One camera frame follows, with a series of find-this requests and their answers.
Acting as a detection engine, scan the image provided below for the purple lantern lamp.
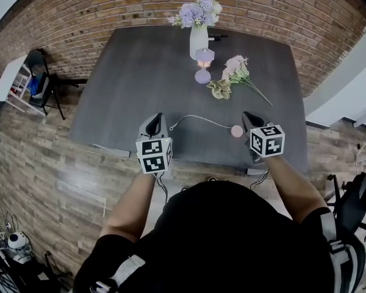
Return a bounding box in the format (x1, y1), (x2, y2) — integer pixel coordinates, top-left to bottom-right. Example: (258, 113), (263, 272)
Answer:
(194, 48), (216, 84)

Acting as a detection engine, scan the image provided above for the small pink round object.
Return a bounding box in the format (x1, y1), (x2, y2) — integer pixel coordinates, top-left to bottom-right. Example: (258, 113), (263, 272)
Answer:
(170, 115), (244, 139)

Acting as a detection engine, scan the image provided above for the person's left forearm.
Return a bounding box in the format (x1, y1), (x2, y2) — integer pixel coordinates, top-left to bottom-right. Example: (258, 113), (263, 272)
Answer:
(99, 172), (156, 244)

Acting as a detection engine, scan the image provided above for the white ceramic vase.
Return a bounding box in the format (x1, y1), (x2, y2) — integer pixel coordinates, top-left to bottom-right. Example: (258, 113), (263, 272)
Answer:
(189, 24), (209, 60)

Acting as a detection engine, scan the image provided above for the grey right shoulder strap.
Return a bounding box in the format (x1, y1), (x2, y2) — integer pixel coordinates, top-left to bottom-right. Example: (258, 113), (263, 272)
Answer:
(320, 212), (359, 293)

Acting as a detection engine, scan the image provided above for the black folding chair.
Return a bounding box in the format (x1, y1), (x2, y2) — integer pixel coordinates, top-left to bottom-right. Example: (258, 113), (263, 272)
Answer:
(26, 48), (88, 121)

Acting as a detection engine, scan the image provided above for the grey left shoulder strap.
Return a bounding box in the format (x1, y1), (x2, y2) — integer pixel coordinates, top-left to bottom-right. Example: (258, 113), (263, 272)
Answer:
(90, 254), (146, 293)

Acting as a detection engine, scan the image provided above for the white round robot toy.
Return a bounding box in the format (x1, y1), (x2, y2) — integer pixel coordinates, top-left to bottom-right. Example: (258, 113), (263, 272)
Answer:
(7, 232), (34, 264)

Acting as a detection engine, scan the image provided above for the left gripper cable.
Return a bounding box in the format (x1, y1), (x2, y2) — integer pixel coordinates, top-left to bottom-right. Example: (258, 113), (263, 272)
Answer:
(154, 173), (169, 204)

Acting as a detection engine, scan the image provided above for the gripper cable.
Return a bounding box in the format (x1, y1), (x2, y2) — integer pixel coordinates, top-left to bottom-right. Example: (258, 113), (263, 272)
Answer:
(154, 173), (169, 204)
(249, 168), (271, 192)

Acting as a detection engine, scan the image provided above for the loose pink flower bouquet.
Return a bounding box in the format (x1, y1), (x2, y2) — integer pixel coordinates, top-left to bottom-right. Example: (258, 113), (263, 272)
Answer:
(206, 55), (274, 107)

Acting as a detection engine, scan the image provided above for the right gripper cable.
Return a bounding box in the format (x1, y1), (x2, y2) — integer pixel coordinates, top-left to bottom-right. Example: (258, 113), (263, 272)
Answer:
(249, 168), (271, 192)

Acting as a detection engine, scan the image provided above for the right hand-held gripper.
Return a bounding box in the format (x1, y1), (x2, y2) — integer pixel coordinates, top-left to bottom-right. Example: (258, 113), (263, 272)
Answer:
(242, 111), (286, 166)

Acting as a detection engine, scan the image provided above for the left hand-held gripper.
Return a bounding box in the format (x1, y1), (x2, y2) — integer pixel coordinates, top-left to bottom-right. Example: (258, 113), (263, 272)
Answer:
(135, 112), (174, 175)

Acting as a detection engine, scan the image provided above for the person's black shirt torso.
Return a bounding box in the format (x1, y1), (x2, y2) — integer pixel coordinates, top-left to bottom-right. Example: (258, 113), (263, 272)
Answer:
(73, 180), (366, 293)

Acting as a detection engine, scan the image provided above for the grey shoulder strap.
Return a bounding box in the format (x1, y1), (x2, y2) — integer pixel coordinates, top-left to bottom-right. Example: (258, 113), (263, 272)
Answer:
(90, 254), (146, 293)
(320, 212), (359, 293)

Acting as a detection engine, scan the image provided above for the purple artificial flower bouquet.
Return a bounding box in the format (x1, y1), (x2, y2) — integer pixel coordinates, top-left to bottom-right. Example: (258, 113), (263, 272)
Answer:
(166, 0), (223, 29)

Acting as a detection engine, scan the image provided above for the white shelf rack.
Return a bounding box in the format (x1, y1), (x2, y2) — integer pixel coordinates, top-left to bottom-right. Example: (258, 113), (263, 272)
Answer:
(0, 54), (48, 117)

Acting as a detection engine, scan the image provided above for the person's right forearm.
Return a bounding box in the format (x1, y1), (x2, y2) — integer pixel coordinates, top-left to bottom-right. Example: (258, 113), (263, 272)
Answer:
(264, 156), (329, 224)

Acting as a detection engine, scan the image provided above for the black office chair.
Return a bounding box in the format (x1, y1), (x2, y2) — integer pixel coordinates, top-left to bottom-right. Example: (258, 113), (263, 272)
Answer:
(326, 172), (366, 242)

